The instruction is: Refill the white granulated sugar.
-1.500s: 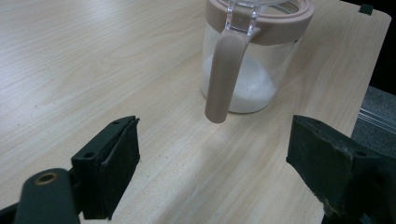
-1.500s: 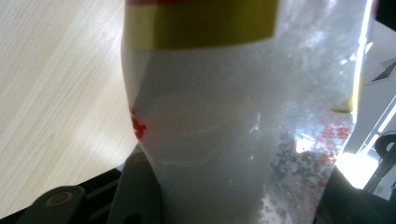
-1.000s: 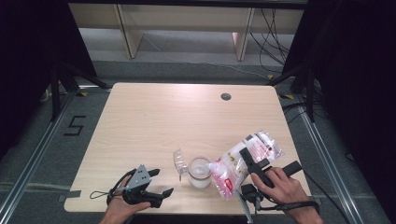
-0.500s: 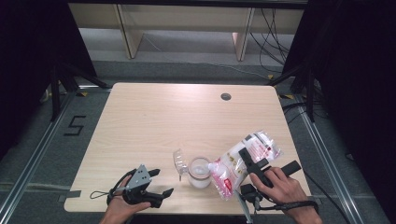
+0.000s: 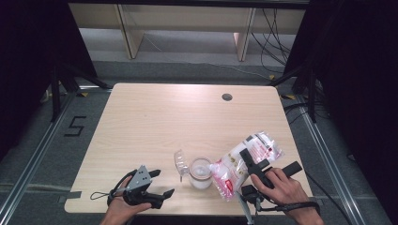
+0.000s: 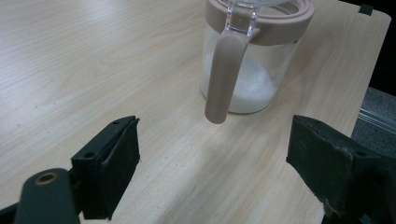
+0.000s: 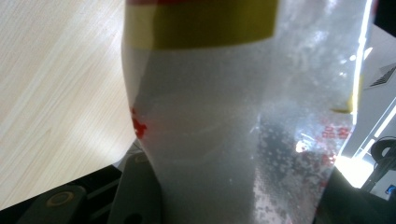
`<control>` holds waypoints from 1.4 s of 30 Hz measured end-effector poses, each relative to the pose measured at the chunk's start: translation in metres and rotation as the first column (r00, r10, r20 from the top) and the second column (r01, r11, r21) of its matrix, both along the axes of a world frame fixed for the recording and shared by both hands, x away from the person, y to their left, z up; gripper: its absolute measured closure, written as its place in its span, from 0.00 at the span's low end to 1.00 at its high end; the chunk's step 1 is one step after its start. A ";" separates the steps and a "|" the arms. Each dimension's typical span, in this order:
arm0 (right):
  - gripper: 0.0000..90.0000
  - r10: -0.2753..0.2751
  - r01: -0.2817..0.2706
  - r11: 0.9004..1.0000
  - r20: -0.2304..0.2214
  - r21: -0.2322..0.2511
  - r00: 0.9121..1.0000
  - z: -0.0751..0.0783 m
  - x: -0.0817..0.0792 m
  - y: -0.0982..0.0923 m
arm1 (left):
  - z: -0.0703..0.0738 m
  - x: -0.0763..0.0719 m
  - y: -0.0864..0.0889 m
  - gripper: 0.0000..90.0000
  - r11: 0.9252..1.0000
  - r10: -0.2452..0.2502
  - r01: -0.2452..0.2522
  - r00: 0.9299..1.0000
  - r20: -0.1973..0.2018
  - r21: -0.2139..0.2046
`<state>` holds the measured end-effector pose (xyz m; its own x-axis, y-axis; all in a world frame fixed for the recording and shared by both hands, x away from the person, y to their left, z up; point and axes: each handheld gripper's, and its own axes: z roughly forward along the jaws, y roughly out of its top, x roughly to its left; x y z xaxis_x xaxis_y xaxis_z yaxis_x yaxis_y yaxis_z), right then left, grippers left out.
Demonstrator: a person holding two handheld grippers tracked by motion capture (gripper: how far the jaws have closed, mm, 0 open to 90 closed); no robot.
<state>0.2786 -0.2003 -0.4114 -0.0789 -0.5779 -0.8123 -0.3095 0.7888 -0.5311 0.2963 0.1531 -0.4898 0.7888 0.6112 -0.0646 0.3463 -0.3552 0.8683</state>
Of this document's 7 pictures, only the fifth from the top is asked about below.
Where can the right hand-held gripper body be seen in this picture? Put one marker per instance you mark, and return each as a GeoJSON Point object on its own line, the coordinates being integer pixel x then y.
{"type": "Point", "coordinates": [252, 193]}

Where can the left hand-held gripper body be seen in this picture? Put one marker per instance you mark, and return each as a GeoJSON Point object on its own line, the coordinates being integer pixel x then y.
{"type": "Point", "coordinates": [139, 178]}

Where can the red and white spout pouch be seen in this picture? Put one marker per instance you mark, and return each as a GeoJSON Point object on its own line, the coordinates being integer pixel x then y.
{"type": "Point", "coordinates": [231, 168]}

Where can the clear glass jar with lid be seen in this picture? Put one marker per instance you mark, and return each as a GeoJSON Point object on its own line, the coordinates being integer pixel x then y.
{"type": "Point", "coordinates": [200, 178]}

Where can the person's right hand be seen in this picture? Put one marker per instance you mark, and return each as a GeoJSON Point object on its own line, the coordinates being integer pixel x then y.
{"type": "Point", "coordinates": [281, 190]}

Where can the person's left hand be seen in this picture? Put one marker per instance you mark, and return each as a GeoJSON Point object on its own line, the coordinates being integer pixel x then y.
{"type": "Point", "coordinates": [121, 211]}

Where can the grey tape strip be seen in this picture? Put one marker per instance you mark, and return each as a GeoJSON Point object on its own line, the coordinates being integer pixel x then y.
{"type": "Point", "coordinates": [70, 196]}

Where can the yellow and black tape piece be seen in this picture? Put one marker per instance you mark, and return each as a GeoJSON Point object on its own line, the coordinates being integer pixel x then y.
{"type": "Point", "coordinates": [289, 97]}
{"type": "Point", "coordinates": [271, 77]}
{"type": "Point", "coordinates": [83, 94]}

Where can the black metal stand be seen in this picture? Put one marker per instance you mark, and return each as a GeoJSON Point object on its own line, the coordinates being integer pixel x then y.
{"type": "Point", "coordinates": [55, 93]}
{"type": "Point", "coordinates": [311, 93]}

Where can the dark curtain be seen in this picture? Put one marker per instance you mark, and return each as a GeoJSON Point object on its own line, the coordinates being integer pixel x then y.
{"type": "Point", "coordinates": [25, 62]}
{"type": "Point", "coordinates": [359, 78]}

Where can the light wooden shelf unit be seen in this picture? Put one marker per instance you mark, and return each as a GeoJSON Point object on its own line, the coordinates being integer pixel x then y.
{"type": "Point", "coordinates": [187, 17]}

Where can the aluminium floor rail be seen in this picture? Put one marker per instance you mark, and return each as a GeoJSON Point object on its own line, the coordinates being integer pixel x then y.
{"type": "Point", "coordinates": [37, 153]}
{"type": "Point", "coordinates": [325, 162]}

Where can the short aluminium cross rail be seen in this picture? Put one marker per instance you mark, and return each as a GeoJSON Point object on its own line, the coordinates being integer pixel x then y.
{"type": "Point", "coordinates": [94, 88]}

